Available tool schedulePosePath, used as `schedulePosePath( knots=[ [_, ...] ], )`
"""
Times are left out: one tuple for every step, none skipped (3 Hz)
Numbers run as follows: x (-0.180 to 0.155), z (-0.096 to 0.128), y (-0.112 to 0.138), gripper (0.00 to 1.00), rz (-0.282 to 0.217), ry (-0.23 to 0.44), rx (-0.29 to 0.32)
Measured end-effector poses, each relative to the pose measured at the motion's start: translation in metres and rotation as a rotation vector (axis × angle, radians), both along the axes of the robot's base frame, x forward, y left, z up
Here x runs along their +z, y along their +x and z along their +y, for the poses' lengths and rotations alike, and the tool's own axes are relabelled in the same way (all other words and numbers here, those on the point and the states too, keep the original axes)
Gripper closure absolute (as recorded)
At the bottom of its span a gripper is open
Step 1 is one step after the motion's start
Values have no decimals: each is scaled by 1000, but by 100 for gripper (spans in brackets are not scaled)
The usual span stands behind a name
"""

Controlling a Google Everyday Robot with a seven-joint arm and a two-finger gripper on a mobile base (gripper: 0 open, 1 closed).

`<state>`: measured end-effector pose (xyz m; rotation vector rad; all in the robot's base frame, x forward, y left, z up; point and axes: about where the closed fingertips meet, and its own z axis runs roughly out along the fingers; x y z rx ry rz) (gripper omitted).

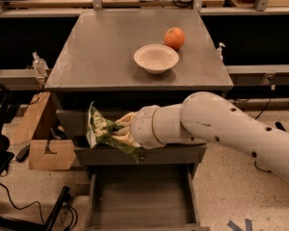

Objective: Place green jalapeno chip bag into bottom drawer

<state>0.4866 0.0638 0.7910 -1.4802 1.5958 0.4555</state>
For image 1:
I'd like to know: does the white bowl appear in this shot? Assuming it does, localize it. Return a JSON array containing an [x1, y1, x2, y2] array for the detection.
[[134, 44, 179, 74]]

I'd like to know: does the white pump bottle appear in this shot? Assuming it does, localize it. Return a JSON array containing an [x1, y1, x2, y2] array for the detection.
[[216, 42, 225, 61]]

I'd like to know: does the black floor cable left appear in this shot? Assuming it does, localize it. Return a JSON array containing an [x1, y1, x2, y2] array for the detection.
[[0, 180, 79, 231]]

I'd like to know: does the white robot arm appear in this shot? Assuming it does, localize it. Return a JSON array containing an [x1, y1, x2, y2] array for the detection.
[[127, 91, 289, 182]]

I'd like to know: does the grey open bottom drawer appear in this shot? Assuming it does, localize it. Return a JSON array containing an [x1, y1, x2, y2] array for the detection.
[[85, 165, 210, 231]]

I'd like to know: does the clear plastic bottle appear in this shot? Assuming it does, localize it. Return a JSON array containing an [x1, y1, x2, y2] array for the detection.
[[32, 52, 48, 77]]

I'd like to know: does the orange fruit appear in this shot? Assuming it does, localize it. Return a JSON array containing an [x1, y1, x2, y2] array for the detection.
[[164, 27, 185, 50]]

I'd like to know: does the black chair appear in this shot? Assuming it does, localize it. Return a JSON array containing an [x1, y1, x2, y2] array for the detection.
[[0, 84, 14, 175]]

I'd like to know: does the black power brick left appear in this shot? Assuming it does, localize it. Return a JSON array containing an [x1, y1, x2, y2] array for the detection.
[[15, 145, 30, 162]]

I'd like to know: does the grey drawer cabinet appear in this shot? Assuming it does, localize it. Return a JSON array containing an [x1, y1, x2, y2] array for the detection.
[[43, 9, 234, 178]]

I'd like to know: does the green jalapeno chip bag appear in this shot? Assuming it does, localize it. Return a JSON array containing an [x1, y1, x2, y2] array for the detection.
[[86, 103, 141, 163]]

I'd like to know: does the black stand base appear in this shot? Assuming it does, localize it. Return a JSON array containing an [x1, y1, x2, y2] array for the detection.
[[276, 121, 286, 131]]

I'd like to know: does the wooden cutout board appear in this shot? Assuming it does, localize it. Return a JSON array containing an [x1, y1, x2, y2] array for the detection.
[[29, 140, 76, 170]]

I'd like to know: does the grey middle drawer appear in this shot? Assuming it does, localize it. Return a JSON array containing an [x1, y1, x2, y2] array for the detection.
[[74, 144, 206, 166]]

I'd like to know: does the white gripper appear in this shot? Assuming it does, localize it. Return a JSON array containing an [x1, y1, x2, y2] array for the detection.
[[112, 105, 165, 149]]

